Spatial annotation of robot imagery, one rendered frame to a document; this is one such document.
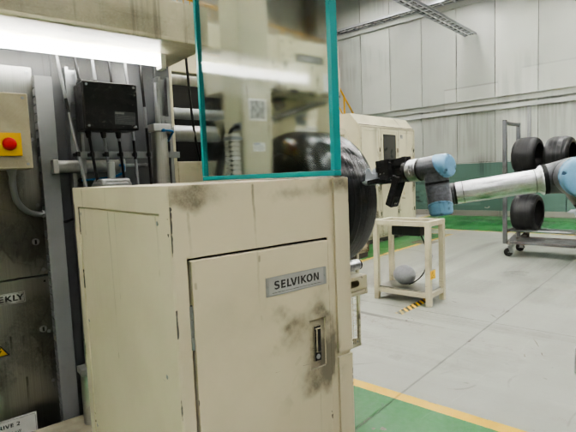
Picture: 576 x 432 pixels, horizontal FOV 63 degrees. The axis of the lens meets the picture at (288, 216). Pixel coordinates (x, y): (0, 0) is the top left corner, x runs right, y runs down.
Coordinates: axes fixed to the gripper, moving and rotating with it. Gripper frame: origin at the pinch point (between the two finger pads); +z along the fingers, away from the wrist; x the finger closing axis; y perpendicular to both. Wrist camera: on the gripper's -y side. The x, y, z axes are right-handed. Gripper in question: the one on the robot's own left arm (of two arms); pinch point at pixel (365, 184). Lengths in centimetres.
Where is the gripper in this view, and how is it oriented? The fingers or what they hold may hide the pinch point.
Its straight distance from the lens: 174.7
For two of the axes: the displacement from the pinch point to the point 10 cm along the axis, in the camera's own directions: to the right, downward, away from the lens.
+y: -1.0, -10.0, 0.0
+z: -6.2, 0.6, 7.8
